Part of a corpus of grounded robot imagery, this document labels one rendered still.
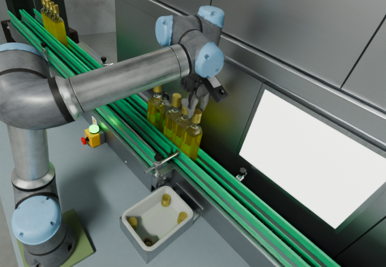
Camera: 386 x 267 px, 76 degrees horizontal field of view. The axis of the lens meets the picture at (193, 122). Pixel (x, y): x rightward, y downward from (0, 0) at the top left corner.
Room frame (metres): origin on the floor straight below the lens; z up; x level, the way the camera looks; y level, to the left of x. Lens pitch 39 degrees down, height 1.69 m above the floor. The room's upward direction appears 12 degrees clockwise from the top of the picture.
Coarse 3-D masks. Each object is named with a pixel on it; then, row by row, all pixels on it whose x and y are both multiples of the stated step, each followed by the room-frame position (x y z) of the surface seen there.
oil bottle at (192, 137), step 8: (192, 128) 0.70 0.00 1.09; (200, 128) 0.71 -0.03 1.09; (184, 136) 0.70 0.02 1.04; (192, 136) 0.68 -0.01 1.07; (200, 136) 0.71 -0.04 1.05; (184, 144) 0.70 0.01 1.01; (192, 144) 0.68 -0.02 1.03; (184, 152) 0.69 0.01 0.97; (192, 152) 0.69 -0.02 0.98; (192, 160) 0.70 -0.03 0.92
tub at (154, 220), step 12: (156, 192) 0.57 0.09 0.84; (168, 192) 0.59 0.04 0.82; (144, 204) 0.52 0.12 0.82; (156, 204) 0.56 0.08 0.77; (180, 204) 0.55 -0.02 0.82; (132, 216) 0.47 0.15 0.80; (144, 216) 0.50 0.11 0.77; (156, 216) 0.51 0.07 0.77; (168, 216) 0.52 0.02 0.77; (132, 228) 0.41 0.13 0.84; (144, 228) 0.45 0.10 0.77; (156, 228) 0.46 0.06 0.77; (168, 228) 0.47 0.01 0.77; (156, 240) 0.42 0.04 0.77
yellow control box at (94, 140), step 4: (88, 128) 0.85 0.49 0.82; (100, 128) 0.87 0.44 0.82; (84, 132) 0.84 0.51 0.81; (88, 132) 0.83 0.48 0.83; (100, 132) 0.84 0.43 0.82; (104, 132) 0.85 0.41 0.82; (88, 136) 0.81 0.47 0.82; (92, 136) 0.81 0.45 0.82; (96, 136) 0.82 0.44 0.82; (100, 136) 0.83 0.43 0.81; (104, 136) 0.85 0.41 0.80; (88, 140) 0.81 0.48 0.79; (92, 140) 0.80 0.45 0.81; (96, 140) 0.82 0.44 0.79; (100, 140) 0.83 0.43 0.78; (104, 140) 0.84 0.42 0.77; (92, 144) 0.80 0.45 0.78; (96, 144) 0.81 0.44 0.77; (100, 144) 0.83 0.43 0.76
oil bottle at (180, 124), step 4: (180, 116) 0.76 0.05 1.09; (176, 120) 0.74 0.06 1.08; (180, 120) 0.73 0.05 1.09; (184, 120) 0.74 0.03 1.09; (188, 120) 0.74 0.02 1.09; (176, 124) 0.74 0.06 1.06; (180, 124) 0.72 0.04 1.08; (184, 124) 0.72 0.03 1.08; (188, 124) 0.73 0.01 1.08; (176, 128) 0.73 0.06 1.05; (180, 128) 0.72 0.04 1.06; (184, 128) 0.72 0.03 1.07; (176, 132) 0.73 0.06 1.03; (180, 132) 0.72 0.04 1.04; (172, 136) 0.74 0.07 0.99; (176, 136) 0.73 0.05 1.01; (180, 136) 0.72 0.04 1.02; (172, 140) 0.74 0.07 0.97; (176, 140) 0.73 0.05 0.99; (180, 140) 0.72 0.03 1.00; (176, 144) 0.73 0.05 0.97; (180, 144) 0.71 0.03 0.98
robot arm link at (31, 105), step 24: (168, 48) 0.52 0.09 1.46; (192, 48) 0.53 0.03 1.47; (216, 48) 0.53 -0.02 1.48; (24, 72) 0.39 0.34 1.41; (96, 72) 0.42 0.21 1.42; (120, 72) 0.43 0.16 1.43; (144, 72) 0.45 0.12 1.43; (168, 72) 0.48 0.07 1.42; (192, 72) 0.52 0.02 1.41; (216, 72) 0.53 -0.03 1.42; (0, 96) 0.33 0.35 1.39; (24, 96) 0.33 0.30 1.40; (48, 96) 0.34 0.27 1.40; (72, 96) 0.37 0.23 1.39; (96, 96) 0.39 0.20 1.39; (120, 96) 0.41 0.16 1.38; (0, 120) 0.32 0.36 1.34; (24, 120) 0.31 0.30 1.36; (48, 120) 0.33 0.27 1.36; (72, 120) 0.35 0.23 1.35
